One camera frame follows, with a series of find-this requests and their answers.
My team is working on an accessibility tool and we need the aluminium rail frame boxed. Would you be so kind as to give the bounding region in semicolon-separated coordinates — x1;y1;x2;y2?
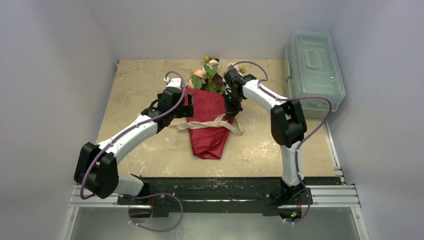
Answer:
69;177;360;220

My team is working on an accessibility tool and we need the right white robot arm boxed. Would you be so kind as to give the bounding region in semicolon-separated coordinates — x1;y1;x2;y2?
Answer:
223;69;307;204

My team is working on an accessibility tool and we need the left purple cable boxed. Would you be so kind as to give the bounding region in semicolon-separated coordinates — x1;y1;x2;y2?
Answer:
79;70;187;233

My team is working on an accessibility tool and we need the white flower stem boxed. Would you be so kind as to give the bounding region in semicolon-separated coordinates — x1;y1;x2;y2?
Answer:
203;56;220;93

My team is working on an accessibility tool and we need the peach flower stem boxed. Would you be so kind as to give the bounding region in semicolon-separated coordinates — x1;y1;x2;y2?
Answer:
187;68;207;90

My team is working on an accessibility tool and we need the pale pink flower stem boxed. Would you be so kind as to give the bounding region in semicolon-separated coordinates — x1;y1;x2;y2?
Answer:
224;63;246;75

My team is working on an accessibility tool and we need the cream ribbon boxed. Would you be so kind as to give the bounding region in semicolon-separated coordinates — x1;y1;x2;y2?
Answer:
169;114;245;136

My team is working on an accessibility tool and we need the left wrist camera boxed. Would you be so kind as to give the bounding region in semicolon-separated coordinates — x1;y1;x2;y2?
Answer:
163;77;184;90

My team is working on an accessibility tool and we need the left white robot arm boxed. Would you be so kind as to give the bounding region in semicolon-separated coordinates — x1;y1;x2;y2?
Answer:
73;86;194;205

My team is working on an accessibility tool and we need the clear plastic storage box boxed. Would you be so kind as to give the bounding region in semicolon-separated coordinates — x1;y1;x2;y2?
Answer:
284;31;346;120

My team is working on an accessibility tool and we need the dark red wrapping paper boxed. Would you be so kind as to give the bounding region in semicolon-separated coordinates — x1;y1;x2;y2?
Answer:
186;83;234;160

